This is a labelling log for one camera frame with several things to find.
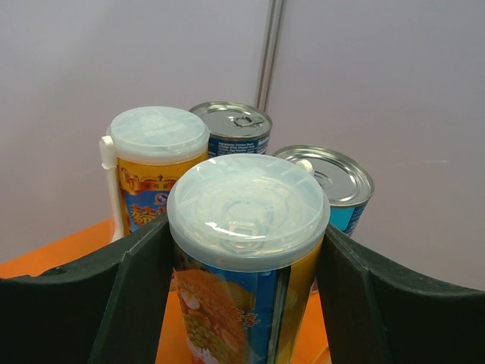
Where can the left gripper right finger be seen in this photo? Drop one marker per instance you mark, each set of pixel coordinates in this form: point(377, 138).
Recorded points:
point(378, 311)

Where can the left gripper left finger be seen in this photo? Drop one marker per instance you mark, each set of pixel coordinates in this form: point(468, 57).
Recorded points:
point(106, 307)

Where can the blue soup can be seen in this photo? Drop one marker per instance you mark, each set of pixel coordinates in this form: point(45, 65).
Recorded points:
point(348, 186)

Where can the tall colourful can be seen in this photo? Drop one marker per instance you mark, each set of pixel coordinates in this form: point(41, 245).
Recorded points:
point(248, 231)

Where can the tall yellow purple can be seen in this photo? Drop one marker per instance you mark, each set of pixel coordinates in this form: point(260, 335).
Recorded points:
point(144, 152)

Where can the dark blue food can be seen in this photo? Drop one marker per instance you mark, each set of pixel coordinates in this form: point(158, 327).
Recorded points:
point(234, 127)

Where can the orange wooden shelf cabinet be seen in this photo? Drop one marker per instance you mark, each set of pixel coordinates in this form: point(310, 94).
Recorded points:
point(311, 346)

